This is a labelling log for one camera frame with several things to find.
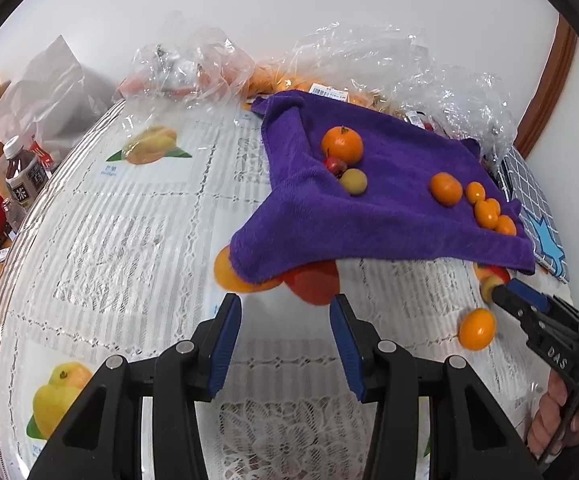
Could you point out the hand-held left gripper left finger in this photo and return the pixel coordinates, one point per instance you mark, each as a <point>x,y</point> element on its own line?
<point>224,342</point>

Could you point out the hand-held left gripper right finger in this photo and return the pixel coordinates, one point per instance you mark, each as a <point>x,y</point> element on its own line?
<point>347,347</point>

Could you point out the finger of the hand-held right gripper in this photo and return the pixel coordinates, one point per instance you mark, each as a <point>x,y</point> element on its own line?
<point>517,310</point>
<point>529,294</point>

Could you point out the pale yellow fruit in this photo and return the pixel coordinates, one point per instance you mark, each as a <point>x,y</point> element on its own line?
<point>489,290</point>
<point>353,181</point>

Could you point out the purple towel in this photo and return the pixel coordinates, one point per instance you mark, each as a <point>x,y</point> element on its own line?
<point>399,220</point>

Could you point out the small red fruit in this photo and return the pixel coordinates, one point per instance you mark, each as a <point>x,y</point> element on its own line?
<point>334,165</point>

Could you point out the large orange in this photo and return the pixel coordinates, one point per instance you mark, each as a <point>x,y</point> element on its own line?
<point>342,145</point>

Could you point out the clear bag of red fruits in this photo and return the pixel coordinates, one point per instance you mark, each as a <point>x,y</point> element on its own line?
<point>464,95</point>

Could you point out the person's right hand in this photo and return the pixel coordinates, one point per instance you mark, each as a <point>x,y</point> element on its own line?
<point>542,425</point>

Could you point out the tea bottle white cap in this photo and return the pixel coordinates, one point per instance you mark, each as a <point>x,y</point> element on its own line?
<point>24,175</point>

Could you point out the crumpled clear plastic bag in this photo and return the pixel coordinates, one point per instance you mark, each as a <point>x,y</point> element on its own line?
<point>184,65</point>

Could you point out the clear plastic bag of oranges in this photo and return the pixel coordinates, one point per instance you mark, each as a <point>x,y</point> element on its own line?
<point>329,60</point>

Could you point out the white plastic bag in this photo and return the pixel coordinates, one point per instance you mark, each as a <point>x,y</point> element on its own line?
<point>49,95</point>

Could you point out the brown wooden door frame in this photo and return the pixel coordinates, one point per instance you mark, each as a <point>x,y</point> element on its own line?
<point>549,80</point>

